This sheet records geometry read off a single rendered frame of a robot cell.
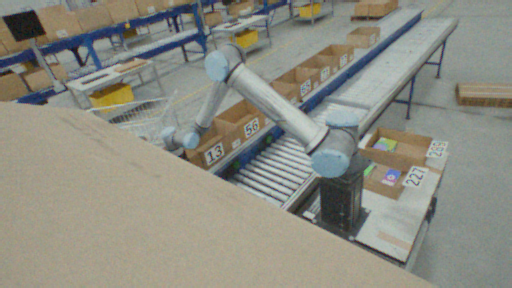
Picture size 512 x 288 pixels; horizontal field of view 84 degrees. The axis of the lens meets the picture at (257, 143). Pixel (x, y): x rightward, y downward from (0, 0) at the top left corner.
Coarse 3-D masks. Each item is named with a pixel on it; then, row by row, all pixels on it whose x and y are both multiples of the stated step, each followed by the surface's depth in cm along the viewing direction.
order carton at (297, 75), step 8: (288, 72) 294; (296, 72) 303; (304, 72) 296; (312, 72) 290; (280, 80) 287; (288, 80) 298; (296, 80) 308; (304, 80) 268; (312, 80) 278; (312, 88) 283; (304, 96) 276
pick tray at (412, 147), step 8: (384, 128) 218; (376, 136) 223; (384, 136) 222; (392, 136) 218; (400, 136) 214; (408, 136) 210; (416, 136) 206; (424, 136) 203; (368, 144) 210; (400, 144) 213; (408, 144) 212; (416, 144) 209; (424, 144) 206; (384, 152) 197; (392, 152) 193; (400, 152) 206; (408, 152) 204; (416, 152) 203; (424, 152) 202; (408, 160) 189; (416, 160) 186; (424, 160) 185
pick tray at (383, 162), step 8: (360, 152) 205; (368, 152) 200; (376, 152) 196; (376, 160) 199; (384, 160) 195; (392, 160) 191; (400, 160) 187; (376, 168) 196; (384, 168) 195; (392, 168) 194; (400, 168) 190; (408, 168) 186; (376, 176) 190; (384, 176) 188; (400, 176) 186; (368, 184) 179; (376, 184) 174; (384, 184) 171; (400, 184) 180; (376, 192) 178; (384, 192) 174; (392, 192) 170; (400, 192) 171
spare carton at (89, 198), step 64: (0, 128) 19; (64, 128) 23; (0, 192) 11; (64, 192) 12; (128, 192) 13; (192, 192) 15; (0, 256) 8; (64, 256) 8; (128, 256) 9; (192, 256) 10; (256, 256) 11; (320, 256) 12
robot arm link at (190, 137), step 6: (180, 132) 161; (186, 132) 160; (192, 132) 161; (198, 132) 163; (174, 138) 159; (180, 138) 158; (186, 138) 156; (192, 138) 158; (198, 138) 162; (174, 144) 162; (180, 144) 159; (186, 144) 156; (192, 144) 159
